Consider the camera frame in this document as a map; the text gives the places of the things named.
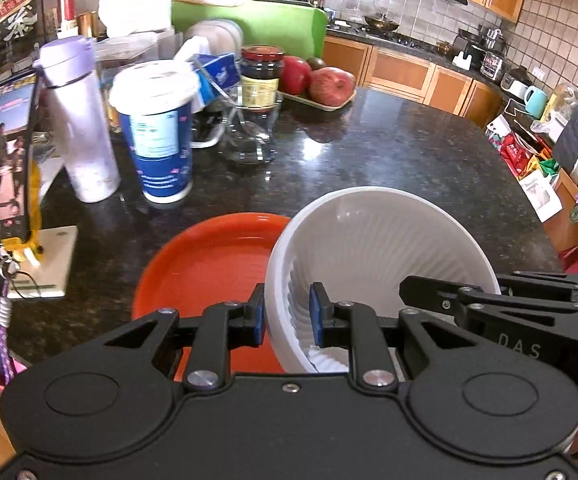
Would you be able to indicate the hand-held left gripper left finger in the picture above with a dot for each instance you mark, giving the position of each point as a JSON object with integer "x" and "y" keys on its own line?
{"x": 258, "y": 317}

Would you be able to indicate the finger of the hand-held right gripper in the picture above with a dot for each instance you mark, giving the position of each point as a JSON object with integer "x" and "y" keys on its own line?
{"x": 559, "y": 280}
{"x": 434, "y": 292}

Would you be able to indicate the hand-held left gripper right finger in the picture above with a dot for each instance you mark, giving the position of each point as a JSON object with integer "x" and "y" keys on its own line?
{"x": 316, "y": 317}

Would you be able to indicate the orange plastic plate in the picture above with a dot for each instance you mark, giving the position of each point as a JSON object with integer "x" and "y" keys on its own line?
{"x": 209, "y": 270}

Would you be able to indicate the white windowed box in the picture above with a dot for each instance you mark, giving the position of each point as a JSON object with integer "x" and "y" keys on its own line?
{"x": 541, "y": 197}

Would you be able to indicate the red gift bag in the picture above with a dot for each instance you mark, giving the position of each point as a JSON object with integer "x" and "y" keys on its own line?
{"x": 519, "y": 155}

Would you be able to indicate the patterned gift bag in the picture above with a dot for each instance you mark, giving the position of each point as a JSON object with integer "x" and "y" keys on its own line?
{"x": 498, "y": 135}

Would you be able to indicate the clear plastic oil jug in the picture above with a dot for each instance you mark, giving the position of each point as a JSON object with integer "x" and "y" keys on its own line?
{"x": 563, "y": 102}

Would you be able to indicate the teal mug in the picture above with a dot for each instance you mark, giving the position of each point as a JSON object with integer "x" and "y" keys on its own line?
{"x": 536, "y": 101}

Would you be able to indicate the glass jar with spoon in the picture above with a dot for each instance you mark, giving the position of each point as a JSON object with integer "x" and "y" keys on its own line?
{"x": 249, "y": 135}

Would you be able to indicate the black flat kitchen scale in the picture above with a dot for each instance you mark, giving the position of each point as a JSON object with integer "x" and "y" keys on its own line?
{"x": 209, "y": 127}

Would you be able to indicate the white black electric cooker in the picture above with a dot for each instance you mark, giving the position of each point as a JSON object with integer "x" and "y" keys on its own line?
{"x": 516, "y": 87}

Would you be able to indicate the blue paper cup white lid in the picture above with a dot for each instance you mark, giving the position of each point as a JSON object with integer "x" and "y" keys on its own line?
{"x": 156, "y": 140}

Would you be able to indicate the pale foam fruit tray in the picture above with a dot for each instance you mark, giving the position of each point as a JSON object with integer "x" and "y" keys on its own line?
{"x": 319, "y": 105}

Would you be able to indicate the wooden lower cabinets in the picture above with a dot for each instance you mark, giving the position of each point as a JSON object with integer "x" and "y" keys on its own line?
{"x": 409, "y": 75}

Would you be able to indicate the yellow white phone stand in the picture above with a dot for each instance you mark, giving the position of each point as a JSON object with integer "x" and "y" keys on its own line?
{"x": 44, "y": 260}

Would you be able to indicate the dark sauce glass jar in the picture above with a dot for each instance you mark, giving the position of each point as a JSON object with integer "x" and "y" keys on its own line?
{"x": 261, "y": 77}

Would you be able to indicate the blue tissue pack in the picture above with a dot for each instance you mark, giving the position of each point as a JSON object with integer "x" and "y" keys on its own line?
{"x": 219, "y": 75}

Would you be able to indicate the dark avocado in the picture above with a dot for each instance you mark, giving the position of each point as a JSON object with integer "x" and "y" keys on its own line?
{"x": 316, "y": 63}

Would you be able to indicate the white thermos purple lid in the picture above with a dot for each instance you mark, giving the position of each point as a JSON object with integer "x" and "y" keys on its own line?
{"x": 86, "y": 130}

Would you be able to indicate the black wok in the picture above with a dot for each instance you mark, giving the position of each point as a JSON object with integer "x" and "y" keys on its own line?
{"x": 381, "y": 22}

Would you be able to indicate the stack of white dishes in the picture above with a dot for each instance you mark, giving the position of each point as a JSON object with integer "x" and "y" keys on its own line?
{"x": 216, "y": 35}

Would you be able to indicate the green cutting board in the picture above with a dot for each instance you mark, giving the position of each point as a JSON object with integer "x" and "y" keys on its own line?
{"x": 269, "y": 27}

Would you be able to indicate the white plastic bag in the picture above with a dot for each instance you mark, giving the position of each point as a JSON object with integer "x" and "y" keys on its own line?
{"x": 134, "y": 2}

